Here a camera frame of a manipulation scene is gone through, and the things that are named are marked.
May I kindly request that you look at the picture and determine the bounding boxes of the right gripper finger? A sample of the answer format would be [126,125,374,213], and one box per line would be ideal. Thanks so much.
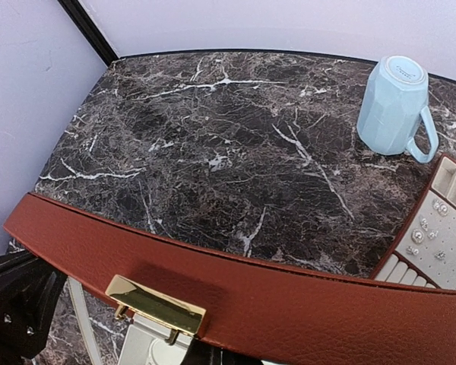
[182,339,262,365]

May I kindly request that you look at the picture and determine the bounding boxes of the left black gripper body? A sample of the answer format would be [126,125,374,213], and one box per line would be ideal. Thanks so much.
[0,250,67,360]

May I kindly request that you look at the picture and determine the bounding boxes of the brown jewelry box cream lining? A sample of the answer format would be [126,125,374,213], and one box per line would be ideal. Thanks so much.
[4,193,456,364]

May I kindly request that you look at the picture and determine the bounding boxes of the brown jewelry tray cream lining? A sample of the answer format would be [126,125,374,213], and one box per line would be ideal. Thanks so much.
[370,154,456,290]

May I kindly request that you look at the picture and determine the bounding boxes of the light blue upside-down mug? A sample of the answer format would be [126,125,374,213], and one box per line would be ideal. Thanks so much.
[356,56,439,163]

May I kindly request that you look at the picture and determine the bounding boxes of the black left corner post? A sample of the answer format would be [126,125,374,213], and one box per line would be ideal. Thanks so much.
[58,0,119,66]

